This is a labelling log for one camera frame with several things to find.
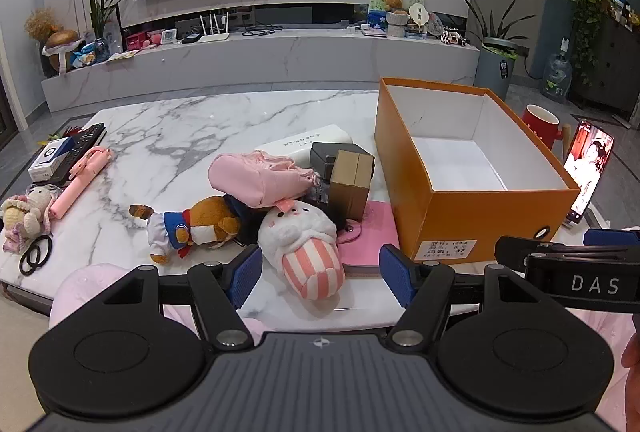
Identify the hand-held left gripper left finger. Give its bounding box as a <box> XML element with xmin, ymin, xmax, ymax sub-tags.
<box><xmin>90</xmin><ymin>245</ymin><xmax>263</xmax><ymax>351</ymax></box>

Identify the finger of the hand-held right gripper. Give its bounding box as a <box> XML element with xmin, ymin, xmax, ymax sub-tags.
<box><xmin>494</xmin><ymin>236</ymin><xmax>640</xmax><ymax>271</ymax></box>
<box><xmin>583</xmin><ymin>227</ymin><xmax>640</xmax><ymax>247</ymax></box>

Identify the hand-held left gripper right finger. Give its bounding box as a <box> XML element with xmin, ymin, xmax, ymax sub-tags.
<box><xmin>379</xmin><ymin>244</ymin><xmax>551</xmax><ymax>349</ymax></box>

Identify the white pink striped plush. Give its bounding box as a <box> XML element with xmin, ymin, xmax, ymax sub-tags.
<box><xmin>257</xmin><ymin>202</ymin><xmax>347</xmax><ymax>301</ymax></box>

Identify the brown sailor bear plush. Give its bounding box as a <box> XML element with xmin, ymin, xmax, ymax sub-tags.
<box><xmin>128</xmin><ymin>195</ymin><xmax>242</xmax><ymax>265</ymax></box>

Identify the orange shoe box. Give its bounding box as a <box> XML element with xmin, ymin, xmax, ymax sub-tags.
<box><xmin>374</xmin><ymin>77</ymin><xmax>582</xmax><ymax>265</ymax></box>

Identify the pink drawstring bag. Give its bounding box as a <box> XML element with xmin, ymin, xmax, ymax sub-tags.
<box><xmin>208</xmin><ymin>150</ymin><xmax>322</xmax><ymax>209</ymax></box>

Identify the small brown cardboard box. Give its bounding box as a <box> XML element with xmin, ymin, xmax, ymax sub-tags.
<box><xmin>329</xmin><ymin>150</ymin><xmax>376</xmax><ymax>223</ymax></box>

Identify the long white box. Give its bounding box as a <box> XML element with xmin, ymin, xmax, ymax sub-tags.
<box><xmin>254</xmin><ymin>124</ymin><xmax>354</xmax><ymax>163</ymax></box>

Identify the person's right hand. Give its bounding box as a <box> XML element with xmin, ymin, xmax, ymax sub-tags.
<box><xmin>622</xmin><ymin>336</ymin><xmax>640</xmax><ymax>382</ymax></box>

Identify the white phone stand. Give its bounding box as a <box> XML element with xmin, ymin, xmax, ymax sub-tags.
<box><xmin>562</xmin><ymin>207</ymin><xmax>599</xmax><ymax>229</ymax></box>

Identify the smartphone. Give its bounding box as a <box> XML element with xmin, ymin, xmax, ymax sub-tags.
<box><xmin>564</xmin><ymin>119</ymin><xmax>615</xmax><ymax>225</ymax></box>

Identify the black fluffy item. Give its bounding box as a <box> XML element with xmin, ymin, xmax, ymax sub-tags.
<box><xmin>302</xmin><ymin>192</ymin><xmax>354</xmax><ymax>233</ymax></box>

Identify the dark grey box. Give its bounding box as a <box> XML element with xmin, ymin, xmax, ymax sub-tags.
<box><xmin>309</xmin><ymin>141</ymin><xmax>362</xmax><ymax>183</ymax></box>

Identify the clear water jug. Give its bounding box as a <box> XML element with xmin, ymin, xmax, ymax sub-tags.
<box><xmin>542</xmin><ymin>52</ymin><xmax>574</xmax><ymax>101</ymax></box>

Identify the dark cabinet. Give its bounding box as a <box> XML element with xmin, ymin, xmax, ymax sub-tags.
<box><xmin>569</xmin><ymin>14</ymin><xmax>640</xmax><ymax>129</ymax></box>

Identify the grey trash bin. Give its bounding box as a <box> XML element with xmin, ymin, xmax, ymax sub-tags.
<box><xmin>473</xmin><ymin>36</ymin><xmax>521</xmax><ymax>101</ymax></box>

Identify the pink selfie stick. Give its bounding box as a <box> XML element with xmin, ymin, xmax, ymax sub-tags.
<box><xmin>49</xmin><ymin>147</ymin><xmax>116</xmax><ymax>219</ymax></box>

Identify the black remote control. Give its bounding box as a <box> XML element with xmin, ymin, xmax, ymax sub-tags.
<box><xmin>47</xmin><ymin>123</ymin><xmax>108</xmax><ymax>187</ymax></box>

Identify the marble television stand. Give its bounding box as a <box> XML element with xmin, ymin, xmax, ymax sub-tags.
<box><xmin>41</xmin><ymin>28</ymin><xmax>481</xmax><ymax>113</ymax></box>

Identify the black white toy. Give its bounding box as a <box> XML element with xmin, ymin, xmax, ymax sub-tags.
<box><xmin>442</xmin><ymin>26</ymin><xmax>472</xmax><ymax>48</ymax></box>

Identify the long leaf green plant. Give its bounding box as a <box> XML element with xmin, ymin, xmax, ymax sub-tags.
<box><xmin>462</xmin><ymin>0</ymin><xmax>536</xmax><ymax>46</ymax></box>

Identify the crochet bunny doll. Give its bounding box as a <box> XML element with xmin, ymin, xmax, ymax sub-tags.
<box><xmin>0</xmin><ymin>185</ymin><xmax>55</xmax><ymax>254</ymax></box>

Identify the colourful feather toy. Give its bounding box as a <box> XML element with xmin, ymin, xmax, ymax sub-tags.
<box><xmin>47</xmin><ymin>126</ymin><xmax>84</xmax><ymax>141</ymax></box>

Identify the white blue small box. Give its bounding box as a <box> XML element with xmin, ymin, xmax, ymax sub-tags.
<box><xmin>28</xmin><ymin>136</ymin><xmax>76</xmax><ymax>183</ymax></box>

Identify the hanging vine plant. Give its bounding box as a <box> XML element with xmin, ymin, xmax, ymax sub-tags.
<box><xmin>559</xmin><ymin>0</ymin><xmax>629</xmax><ymax>85</ymax></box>

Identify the white router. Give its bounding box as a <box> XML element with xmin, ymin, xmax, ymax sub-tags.
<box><xmin>196</xmin><ymin>11</ymin><xmax>231</xmax><ymax>44</ymax></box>

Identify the small teddy bear in pot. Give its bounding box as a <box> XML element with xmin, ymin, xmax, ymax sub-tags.
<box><xmin>383</xmin><ymin>0</ymin><xmax>411</xmax><ymax>38</ymax></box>

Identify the potted green plant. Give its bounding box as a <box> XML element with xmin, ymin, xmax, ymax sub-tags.
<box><xmin>88</xmin><ymin>0</ymin><xmax>132</xmax><ymax>58</ymax></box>

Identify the blue white packet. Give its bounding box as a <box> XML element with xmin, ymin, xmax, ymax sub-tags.
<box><xmin>69</xmin><ymin>42</ymin><xmax>99</xmax><ymax>67</ymax></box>

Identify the mushroom shaped ornament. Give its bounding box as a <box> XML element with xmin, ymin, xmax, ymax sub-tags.
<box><xmin>42</xmin><ymin>30</ymin><xmax>84</xmax><ymax>74</ymax></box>

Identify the dried flower bunch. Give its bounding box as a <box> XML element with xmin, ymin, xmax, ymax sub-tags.
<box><xmin>24</xmin><ymin>7</ymin><xmax>60</xmax><ymax>42</ymax></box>

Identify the red mug with wooden handle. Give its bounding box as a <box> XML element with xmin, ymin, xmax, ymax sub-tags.
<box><xmin>522</xmin><ymin>104</ymin><xmax>572</xmax><ymax>159</ymax></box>

